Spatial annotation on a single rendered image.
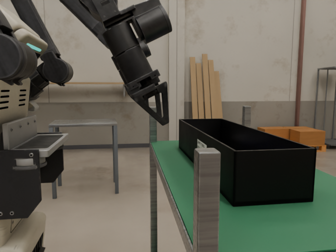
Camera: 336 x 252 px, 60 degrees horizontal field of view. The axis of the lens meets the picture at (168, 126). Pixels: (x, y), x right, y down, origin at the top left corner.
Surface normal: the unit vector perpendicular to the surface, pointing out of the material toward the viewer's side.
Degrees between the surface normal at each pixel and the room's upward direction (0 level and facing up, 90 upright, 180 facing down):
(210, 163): 90
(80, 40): 90
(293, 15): 90
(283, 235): 0
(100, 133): 90
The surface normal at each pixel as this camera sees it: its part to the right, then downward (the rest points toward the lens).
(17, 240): 0.14, -0.98
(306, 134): 0.12, 0.13
